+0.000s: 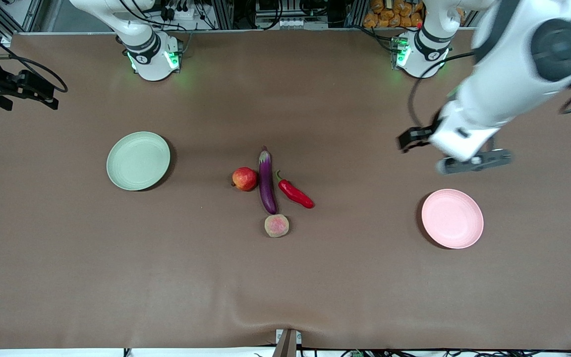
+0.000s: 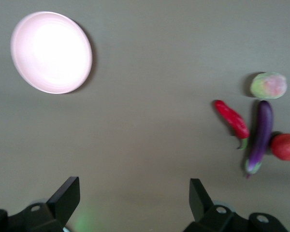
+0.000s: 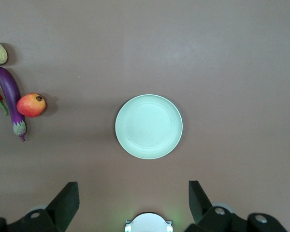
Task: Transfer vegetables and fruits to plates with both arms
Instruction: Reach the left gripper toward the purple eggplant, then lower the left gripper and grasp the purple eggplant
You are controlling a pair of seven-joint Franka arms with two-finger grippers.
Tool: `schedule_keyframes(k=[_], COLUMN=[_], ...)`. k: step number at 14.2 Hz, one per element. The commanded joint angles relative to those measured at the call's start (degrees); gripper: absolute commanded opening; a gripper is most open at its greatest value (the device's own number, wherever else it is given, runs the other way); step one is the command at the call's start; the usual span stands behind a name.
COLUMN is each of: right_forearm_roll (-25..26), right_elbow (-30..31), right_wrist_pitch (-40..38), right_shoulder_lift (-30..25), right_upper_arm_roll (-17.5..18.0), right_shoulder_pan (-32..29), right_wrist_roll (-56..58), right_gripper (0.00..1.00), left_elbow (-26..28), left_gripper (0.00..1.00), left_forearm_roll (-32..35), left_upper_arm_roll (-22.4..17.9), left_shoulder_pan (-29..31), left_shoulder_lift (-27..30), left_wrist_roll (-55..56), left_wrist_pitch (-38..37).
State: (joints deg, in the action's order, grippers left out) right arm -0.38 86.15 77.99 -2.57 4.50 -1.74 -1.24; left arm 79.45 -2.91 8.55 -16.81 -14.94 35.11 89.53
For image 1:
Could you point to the pink round plate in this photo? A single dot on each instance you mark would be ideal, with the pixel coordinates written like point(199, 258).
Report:
point(452, 218)

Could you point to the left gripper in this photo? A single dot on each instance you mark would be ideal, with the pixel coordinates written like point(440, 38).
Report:
point(420, 134)

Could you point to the aluminium profile post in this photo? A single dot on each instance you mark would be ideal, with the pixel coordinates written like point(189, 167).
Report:
point(223, 14)

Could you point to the green terminal connector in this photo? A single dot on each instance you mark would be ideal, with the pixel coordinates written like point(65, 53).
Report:
point(357, 353)

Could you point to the aluminium frame struts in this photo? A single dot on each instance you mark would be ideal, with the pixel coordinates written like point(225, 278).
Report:
point(32, 15)

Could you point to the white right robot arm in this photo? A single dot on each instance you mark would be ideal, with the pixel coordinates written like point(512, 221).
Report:
point(151, 64)

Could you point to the white power strip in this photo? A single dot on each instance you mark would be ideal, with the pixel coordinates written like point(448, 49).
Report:
point(293, 23)

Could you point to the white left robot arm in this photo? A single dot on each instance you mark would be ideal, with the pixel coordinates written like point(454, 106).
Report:
point(508, 79)

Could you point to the long purple eggplant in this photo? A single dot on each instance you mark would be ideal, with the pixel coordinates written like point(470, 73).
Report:
point(266, 183)

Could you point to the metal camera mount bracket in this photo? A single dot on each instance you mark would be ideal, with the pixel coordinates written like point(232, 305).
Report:
point(287, 343)

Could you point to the bag of orange items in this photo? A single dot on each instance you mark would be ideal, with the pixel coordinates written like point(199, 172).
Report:
point(389, 15)

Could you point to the pinkish tan peach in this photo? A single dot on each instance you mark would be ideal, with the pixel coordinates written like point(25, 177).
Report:
point(276, 226)

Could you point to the red chili pepper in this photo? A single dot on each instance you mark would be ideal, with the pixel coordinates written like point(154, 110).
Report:
point(293, 192)

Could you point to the red pomegranate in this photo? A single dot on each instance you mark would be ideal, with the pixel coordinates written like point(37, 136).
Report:
point(245, 179)

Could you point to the large table cover mat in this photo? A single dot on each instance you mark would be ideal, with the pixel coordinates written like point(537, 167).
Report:
point(285, 287)

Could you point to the pale green round plate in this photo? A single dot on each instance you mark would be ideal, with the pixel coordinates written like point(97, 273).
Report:
point(137, 161)

